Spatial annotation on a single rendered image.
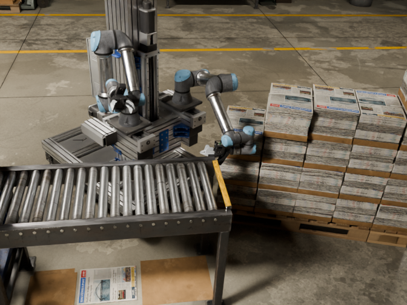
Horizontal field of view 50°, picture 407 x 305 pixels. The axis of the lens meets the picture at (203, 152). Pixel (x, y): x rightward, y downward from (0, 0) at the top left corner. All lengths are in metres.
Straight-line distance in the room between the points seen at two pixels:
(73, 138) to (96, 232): 1.88
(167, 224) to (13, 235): 0.76
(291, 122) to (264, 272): 1.05
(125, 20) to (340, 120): 1.53
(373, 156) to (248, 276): 1.16
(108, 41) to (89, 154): 1.38
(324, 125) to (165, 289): 1.49
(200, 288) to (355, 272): 1.10
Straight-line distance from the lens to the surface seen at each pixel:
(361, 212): 3.40
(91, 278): 3.11
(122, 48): 2.76
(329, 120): 2.94
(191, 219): 2.31
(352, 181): 3.23
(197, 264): 3.15
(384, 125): 3.01
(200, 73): 3.25
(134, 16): 3.00
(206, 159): 2.72
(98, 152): 3.87
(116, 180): 2.56
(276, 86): 3.11
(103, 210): 2.37
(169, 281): 3.05
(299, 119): 2.88
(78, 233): 2.34
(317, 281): 3.20
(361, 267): 3.40
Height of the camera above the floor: 2.35
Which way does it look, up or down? 34 degrees down
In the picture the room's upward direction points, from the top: 3 degrees clockwise
